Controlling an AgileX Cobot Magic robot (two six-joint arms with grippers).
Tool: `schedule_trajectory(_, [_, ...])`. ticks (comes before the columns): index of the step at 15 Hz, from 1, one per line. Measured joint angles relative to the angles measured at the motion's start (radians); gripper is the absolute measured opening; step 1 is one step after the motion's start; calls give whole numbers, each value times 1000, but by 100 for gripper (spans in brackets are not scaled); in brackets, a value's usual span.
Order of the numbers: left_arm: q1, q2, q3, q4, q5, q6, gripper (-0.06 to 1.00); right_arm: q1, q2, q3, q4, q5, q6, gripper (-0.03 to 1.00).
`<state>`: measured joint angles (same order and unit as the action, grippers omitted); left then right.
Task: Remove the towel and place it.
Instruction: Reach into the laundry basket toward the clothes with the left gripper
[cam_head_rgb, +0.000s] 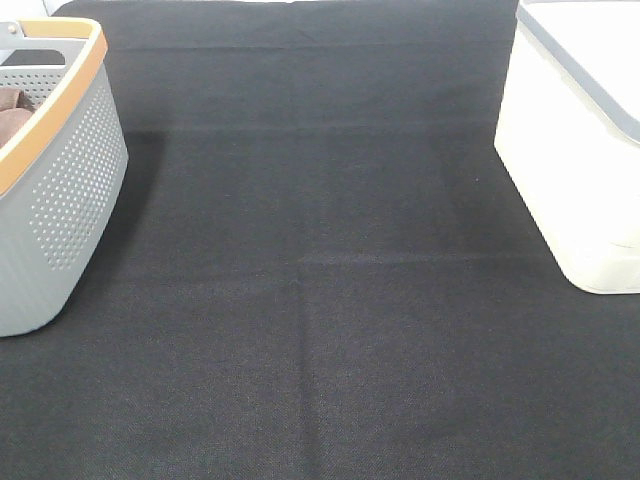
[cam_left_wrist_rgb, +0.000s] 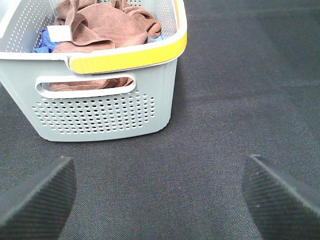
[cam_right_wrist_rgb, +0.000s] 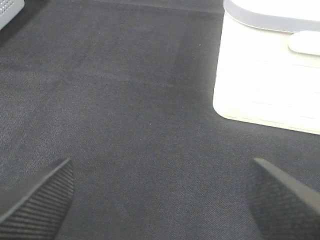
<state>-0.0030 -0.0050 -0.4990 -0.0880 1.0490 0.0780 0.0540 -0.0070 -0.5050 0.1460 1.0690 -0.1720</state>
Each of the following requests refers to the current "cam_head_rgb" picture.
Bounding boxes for black table cloth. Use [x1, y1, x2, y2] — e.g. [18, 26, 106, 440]
[1, 1, 639, 479]

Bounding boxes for grey perforated laundry basket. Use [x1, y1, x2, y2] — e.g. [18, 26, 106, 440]
[1, 17, 128, 337]

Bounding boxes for white basket with grey rim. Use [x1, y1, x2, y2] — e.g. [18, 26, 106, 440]
[494, 1, 639, 294]

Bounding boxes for brown towels in basket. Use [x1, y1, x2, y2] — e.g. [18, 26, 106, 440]
[0, 87, 34, 146]

